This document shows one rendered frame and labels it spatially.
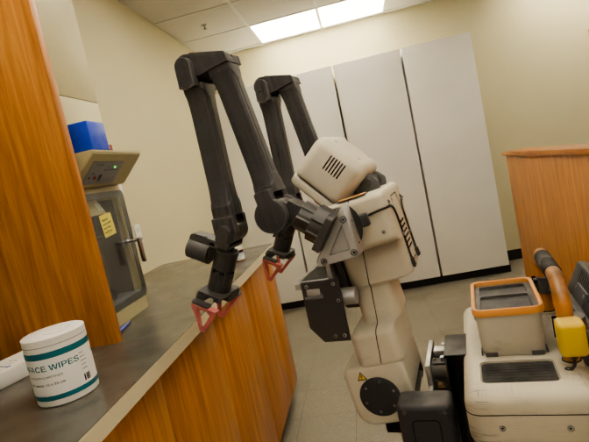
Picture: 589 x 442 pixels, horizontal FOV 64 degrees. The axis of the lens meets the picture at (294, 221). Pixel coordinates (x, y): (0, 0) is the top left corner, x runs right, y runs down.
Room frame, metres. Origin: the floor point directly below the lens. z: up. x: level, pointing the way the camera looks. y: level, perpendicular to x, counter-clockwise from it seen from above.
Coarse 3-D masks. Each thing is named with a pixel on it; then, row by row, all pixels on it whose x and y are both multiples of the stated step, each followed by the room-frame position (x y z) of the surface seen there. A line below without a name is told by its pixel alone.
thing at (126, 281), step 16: (112, 192) 1.67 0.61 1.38; (96, 208) 1.55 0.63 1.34; (112, 208) 1.64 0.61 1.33; (96, 224) 1.52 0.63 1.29; (128, 224) 1.72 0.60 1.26; (112, 240) 1.59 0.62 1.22; (112, 256) 1.57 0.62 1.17; (128, 256) 1.66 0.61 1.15; (112, 272) 1.54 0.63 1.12; (128, 272) 1.64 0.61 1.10; (112, 288) 1.52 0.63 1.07; (128, 288) 1.61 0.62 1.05; (144, 288) 1.72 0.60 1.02; (128, 304) 1.59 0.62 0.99
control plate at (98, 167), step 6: (96, 162) 1.47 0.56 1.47; (102, 162) 1.50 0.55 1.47; (108, 162) 1.53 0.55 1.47; (114, 162) 1.57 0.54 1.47; (120, 162) 1.61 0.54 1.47; (90, 168) 1.45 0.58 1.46; (96, 168) 1.49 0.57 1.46; (102, 168) 1.52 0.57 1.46; (108, 168) 1.56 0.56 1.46; (114, 168) 1.60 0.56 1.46; (90, 174) 1.47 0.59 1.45; (96, 174) 1.51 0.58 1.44; (102, 174) 1.54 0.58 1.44; (108, 174) 1.58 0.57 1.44; (114, 174) 1.62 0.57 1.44; (84, 180) 1.46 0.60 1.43; (90, 180) 1.49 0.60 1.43; (102, 180) 1.56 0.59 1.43; (108, 180) 1.60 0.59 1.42
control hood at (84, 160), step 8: (88, 152) 1.41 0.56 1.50; (96, 152) 1.44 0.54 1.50; (104, 152) 1.48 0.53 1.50; (112, 152) 1.53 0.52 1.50; (120, 152) 1.58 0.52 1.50; (128, 152) 1.63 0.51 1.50; (136, 152) 1.69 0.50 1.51; (80, 160) 1.42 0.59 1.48; (88, 160) 1.42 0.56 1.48; (96, 160) 1.46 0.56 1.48; (104, 160) 1.51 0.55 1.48; (112, 160) 1.56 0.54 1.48; (120, 160) 1.61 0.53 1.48; (128, 160) 1.66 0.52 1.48; (136, 160) 1.72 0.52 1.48; (80, 168) 1.42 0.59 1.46; (88, 168) 1.44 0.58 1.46; (120, 168) 1.64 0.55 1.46; (128, 168) 1.70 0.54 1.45; (120, 176) 1.68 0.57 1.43; (96, 184) 1.55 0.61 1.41; (104, 184) 1.60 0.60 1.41; (112, 184) 1.67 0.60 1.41
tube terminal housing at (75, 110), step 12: (60, 96) 1.53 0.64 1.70; (72, 108) 1.58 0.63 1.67; (84, 108) 1.65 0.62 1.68; (96, 108) 1.73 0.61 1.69; (72, 120) 1.56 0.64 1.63; (84, 120) 1.63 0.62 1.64; (96, 120) 1.71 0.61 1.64; (96, 192) 1.59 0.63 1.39; (144, 300) 1.72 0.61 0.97; (120, 312) 1.55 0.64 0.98; (132, 312) 1.62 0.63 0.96; (120, 324) 1.53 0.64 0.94
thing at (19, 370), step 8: (0, 360) 1.27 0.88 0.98; (8, 360) 1.26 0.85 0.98; (16, 360) 1.24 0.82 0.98; (24, 360) 1.22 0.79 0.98; (0, 368) 1.20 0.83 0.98; (8, 368) 1.18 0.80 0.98; (16, 368) 1.19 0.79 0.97; (24, 368) 1.21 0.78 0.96; (0, 376) 1.15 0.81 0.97; (8, 376) 1.17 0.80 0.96; (16, 376) 1.18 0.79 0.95; (24, 376) 1.20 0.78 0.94; (0, 384) 1.15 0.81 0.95; (8, 384) 1.16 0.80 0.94
